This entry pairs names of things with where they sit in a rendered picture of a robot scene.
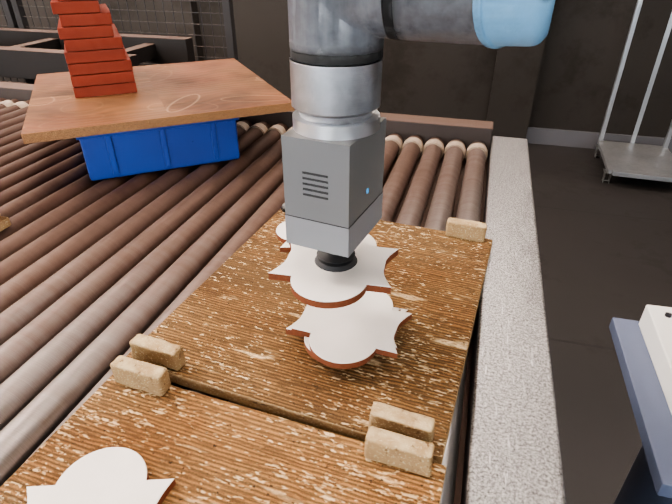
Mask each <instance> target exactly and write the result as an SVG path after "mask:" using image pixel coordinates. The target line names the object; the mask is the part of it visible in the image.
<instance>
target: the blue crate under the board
mask: <svg viewBox="0 0 672 504"><path fill-rule="evenodd" d="M236 120H239V118H231V119H223V120H215V121H207V122H199V123H191V124H183V125H175V126H166V127H158V128H150V129H142V130H134V131H126V132H118V133H110V134H102V135H93V136H85V137H77V138H76V140H79V141H80V144H81V148H82V152H83V155H84V159H85V163H86V166H87V170H88V173H89V177H90V179H91V180H92V181H95V180H102V179H109V178H115V177H122V176H128V175H135V174H142V173H148V172H155V171H161V170H168V169H174V168H181V167H188V166H194V165H201V164H207V163H214V162H220V161H227V160H234V159H238V158H239V157H240V153H239V144H238V134H237V125H236Z"/></svg>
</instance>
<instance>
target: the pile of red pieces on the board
mask: <svg viewBox="0 0 672 504"><path fill-rule="evenodd" d="M50 4H51V8H52V12H53V14H59V21H58V27H57V30H58V34H59V38H60V40H64V55H65V59H66V63H67V64H68V69H69V73H70V78H71V81H72V85H73V90H74V94H75V98H84V97H95V96H105V95H115V94H125V93H136V92H137V87H136V83H135V79H134V74H133V71H132V70H133V68H132V63H131V60H130V58H129V56H128V54H127V52H126V50H125V47H124V45H123V42H122V37H121V36H120V34H119V33H118V30H117V28H116V26H115V24H113V23H112V18H111V14H110V11H109V9H108V7H107V5H106V4H99V2H98V0H51V2H50Z"/></svg>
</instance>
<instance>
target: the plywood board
mask: <svg viewBox="0 0 672 504"><path fill-rule="evenodd" d="M132 68H133V70H132V71H133V74H134V79H135V83H136V87H137V92H136V93H125V94H115V95H105V96H95V97H84V98H75V94H74V90H73V85H72V81H71V78H70V73H69V72H60V73H48V74H37V76H36V80H35V84H34V87H33V91H32V95H31V99H30V102H29V106H28V110H27V113H26V117H25V121H24V125H23V128H22V132H21V136H22V139H23V142H24V144H29V143H37V142H45V141H53V140H61V139H69V138H77V137H85V136H93V135H102V134H110V133H118V132H126V131H134V130H142V129H150V128H158V127H166V126H175V125H183V124H191V123H199V122H207V121H215V120H223V119H231V118H239V117H247V116H256V115H264V114H272V113H280V112H288V111H294V108H293V107H292V102H291V100H290V99H289V98H287V97H286V96H285V95H283V94H282V93H281V92H279V91H278V90H276V89H275V88H274V87H272V86H271V85H270V84H268V83H267V82H266V81H264V80H263V79H261V78H260V77H259V76H257V75H256V74H255V73H253V72H252V71H251V70H249V69H248V68H246V67H245V66H244V65H242V64H241V63H240V62H238V61H237V60H236V59H234V58H231V59H219V60H207V61H194V62H182V63H170V64H158V65H146V66H133V67H132Z"/></svg>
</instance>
